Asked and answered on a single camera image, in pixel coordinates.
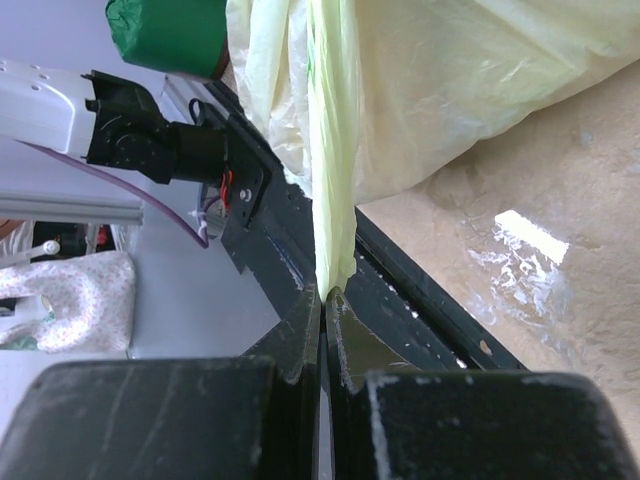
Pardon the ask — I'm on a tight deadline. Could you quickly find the white floral cloth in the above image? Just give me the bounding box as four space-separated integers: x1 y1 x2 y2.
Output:
1 251 136 354

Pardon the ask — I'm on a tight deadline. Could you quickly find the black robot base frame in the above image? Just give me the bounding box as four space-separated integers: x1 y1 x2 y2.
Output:
159 74 526 372

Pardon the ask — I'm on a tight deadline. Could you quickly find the green cloth bundle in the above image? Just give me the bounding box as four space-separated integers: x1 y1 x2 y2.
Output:
105 0 229 80

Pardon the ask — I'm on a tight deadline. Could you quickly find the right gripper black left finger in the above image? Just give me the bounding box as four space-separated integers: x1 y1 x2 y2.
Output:
1 285 321 479

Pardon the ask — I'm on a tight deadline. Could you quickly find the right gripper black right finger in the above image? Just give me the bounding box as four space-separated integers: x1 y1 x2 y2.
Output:
325 289 639 479

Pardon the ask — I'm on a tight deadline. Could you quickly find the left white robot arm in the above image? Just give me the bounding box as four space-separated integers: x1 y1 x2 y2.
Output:
1 59 270 227

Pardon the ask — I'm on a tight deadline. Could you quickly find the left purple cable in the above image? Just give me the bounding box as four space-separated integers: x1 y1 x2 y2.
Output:
14 139 211 250

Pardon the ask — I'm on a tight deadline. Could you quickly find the light green plastic bag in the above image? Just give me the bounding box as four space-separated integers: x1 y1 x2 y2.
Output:
226 0 639 297

